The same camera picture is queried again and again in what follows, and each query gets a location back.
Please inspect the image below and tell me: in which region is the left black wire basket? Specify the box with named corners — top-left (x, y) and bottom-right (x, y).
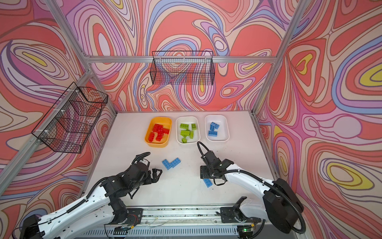
top-left (31, 82), bottom-right (108, 154)

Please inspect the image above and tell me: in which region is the white plastic bin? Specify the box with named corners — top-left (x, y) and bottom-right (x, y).
top-left (205, 115), bottom-right (230, 142)
top-left (176, 116), bottom-right (201, 144)

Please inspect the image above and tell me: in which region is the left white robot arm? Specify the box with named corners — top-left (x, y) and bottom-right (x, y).
top-left (19, 158), bottom-right (163, 239)

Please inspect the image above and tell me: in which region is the back black wire basket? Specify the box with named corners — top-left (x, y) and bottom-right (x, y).
top-left (150, 50), bottom-right (215, 86)

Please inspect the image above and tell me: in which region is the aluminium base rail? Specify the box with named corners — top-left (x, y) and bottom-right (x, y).
top-left (53, 204), bottom-right (302, 239)

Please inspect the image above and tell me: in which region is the middle white plastic bin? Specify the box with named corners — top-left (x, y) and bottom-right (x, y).
top-left (176, 116), bottom-right (201, 144)

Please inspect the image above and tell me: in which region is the right white plastic bin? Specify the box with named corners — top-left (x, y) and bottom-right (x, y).
top-left (205, 115), bottom-right (230, 142)

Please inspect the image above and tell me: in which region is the yellow plastic bin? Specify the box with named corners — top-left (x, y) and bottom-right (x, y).
top-left (145, 117), bottom-right (173, 148)

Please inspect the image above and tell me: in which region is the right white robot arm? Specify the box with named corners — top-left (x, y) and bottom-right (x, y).
top-left (200, 150), bottom-right (306, 234)

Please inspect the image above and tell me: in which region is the black wire basket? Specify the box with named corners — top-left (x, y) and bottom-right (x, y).
top-left (150, 50), bottom-right (215, 86)
top-left (31, 82), bottom-right (108, 154)

